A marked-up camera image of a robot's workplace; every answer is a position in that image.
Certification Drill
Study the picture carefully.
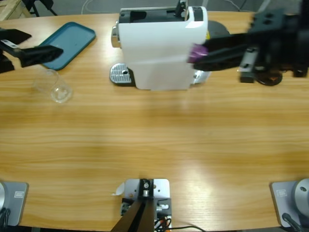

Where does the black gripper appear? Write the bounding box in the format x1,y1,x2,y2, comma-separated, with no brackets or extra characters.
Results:
0,28,64,74
192,8,309,84

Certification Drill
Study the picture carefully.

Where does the purple coffee capsule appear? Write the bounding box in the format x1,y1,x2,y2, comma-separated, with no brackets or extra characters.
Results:
187,43,209,64

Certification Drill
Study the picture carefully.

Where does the clear glass cup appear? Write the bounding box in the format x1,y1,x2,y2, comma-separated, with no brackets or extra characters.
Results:
32,68,73,104

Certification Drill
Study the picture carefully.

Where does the white capsule coffee machine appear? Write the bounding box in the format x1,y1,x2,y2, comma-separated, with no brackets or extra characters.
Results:
110,0,209,92

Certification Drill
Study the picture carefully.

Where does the clear water tank grey lid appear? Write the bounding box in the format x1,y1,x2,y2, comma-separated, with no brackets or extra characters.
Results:
193,20,230,85

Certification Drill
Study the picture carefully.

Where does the wooden crate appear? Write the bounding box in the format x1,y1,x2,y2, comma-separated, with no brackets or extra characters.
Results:
0,0,27,22

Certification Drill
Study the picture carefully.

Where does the teal plastic tray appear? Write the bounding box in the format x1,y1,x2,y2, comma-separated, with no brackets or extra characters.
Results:
38,21,97,71

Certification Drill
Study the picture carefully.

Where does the black capsule holder with rods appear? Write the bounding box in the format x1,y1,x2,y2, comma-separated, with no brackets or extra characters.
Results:
255,71,283,87

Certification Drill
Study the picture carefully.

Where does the grey metal pole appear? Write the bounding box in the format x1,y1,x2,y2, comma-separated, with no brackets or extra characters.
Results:
257,0,271,13

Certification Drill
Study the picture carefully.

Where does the white paper tab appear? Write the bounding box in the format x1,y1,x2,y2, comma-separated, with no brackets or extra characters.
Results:
111,182,126,196

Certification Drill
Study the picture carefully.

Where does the black chair frame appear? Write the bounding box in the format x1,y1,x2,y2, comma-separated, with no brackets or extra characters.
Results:
21,0,58,17

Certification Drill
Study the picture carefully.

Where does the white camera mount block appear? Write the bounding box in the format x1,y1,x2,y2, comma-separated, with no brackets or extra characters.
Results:
120,178,172,229

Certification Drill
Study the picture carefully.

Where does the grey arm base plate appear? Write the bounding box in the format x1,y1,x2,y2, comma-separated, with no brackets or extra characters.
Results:
269,178,309,228
0,181,29,227

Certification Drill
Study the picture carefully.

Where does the black base cable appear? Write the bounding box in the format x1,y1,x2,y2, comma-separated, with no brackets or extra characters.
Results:
281,212,304,232
0,207,11,228

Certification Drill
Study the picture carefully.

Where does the black cable at mount block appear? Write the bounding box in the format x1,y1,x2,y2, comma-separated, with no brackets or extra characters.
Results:
169,225,206,232

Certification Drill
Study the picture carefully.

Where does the black camera post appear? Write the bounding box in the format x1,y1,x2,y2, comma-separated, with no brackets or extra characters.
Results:
111,178,155,232

